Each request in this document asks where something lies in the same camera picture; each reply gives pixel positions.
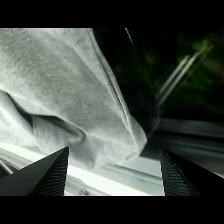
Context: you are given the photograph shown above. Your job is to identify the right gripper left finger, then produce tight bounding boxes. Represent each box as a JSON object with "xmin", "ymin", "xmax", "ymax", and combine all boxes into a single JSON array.
[{"xmin": 0, "ymin": 145, "xmax": 70, "ymax": 197}]

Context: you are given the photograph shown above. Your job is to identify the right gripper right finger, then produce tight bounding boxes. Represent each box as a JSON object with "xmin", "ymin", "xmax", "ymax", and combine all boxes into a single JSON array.
[{"xmin": 159, "ymin": 148, "xmax": 224, "ymax": 197}]

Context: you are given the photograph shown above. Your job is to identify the grey T-shirt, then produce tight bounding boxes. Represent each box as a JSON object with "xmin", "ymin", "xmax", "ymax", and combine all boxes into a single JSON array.
[{"xmin": 0, "ymin": 27, "xmax": 148, "ymax": 170}]

